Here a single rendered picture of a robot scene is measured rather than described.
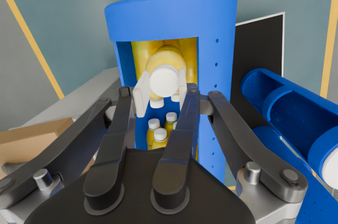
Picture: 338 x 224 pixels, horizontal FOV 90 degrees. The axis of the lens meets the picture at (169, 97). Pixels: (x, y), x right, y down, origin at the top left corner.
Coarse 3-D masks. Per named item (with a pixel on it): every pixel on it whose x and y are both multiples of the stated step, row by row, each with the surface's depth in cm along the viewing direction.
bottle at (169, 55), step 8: (160, 48) 31; (168, 48) 29; (176, 48) 33; (152, 56) 26; (160, 56) 24; (168, 56) 24; (176, 56) 25; (152, 64) 24; (160, 64) 23; (168, 64) 23; (176, 64) 24; (184, 64) 26
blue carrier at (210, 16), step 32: (128, 0) 27; (160, 0) 25; (192, 0) 26; (224, 0) 28; (128, 32) 29; (160, 32) 27; (192, 32) 27; (224, 32) 30; (128, 64) 48; (224, 64) 33; (224, 160) 47
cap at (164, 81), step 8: (152, 72) 22; (160, 72) 21; (168, 72) 21; (176, 72) 22; (152, 80) 21; (160, 80) 21; (168, 80) 21; (176, 80) 21; (152, 88) 22; (160, 88) 22; (168, 88) 22; (176, 88) 22; (160, 96) 22; (168, 96) 22
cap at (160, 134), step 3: (156, 129) 52; (159, 129) 52; (162, 129) 52; (156, 132) 51; (159, 132) 51; (162, 132) 51; (165, 132) 51; (156, 135) 50; (159, 135) 50; (162, 135) 50; (165, 135) 51; (156, 138) 51; (159, 138) 50; (162, 138) 50
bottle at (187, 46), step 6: (180, 42) 38; (186, 42) 37; (192, 42) 36; (180, 48) 39; (186, 48) 37; (192, 48) 37; (186, 54) 38; (192, 54) 37; (186, 60) 38; (192, 60) 38; (192, 66) 38; (192, 72) 39; (186, 78) 40; (192, 78) 39
